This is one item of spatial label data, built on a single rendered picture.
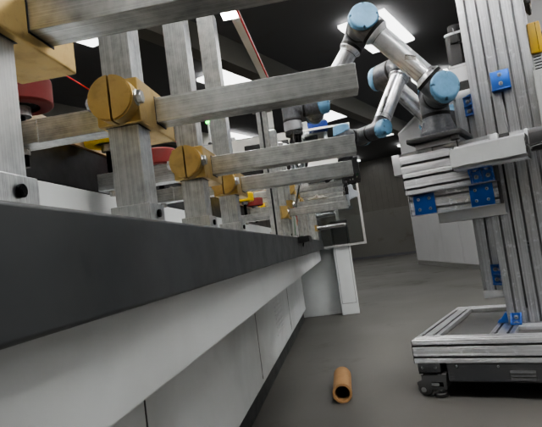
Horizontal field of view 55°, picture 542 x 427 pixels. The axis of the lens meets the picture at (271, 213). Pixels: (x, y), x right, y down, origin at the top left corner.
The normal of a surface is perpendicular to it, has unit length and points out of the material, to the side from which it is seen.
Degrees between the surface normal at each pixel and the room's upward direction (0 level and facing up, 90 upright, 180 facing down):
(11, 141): 90
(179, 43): 90
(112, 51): 90
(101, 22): 180
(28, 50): 180
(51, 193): 90
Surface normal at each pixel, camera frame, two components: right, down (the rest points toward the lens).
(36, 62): 0.13, 0.99
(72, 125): -0.14, -0.06
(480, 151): -0.52, 0.00
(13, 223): 0.98, -0.14
